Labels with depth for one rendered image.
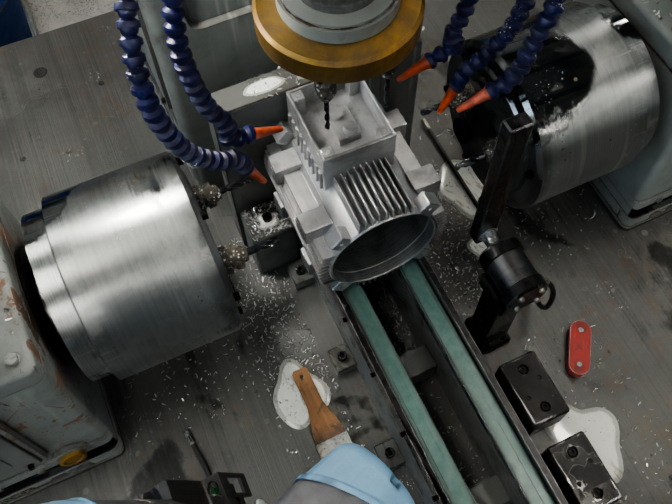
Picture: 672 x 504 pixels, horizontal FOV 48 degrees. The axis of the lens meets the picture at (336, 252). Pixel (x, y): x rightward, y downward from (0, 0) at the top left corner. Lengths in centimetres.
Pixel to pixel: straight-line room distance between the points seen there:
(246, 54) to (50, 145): 50
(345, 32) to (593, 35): 41
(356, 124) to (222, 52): 23
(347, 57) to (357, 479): 42
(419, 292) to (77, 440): 51
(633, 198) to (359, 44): 64
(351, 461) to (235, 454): 63
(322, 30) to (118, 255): 34
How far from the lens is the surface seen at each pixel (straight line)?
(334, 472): 52
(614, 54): 106
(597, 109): 104
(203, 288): 89
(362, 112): 100
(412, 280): 110
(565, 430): 118
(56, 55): 160
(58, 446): 109
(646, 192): 127
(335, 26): 77
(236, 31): 106
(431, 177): 100
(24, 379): 87
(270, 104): 100
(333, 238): 94
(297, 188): 100
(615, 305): 128
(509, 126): 84
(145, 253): 88
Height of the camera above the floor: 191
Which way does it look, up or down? 63 degrees down
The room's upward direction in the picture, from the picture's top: 2 degrees counter-clockwise
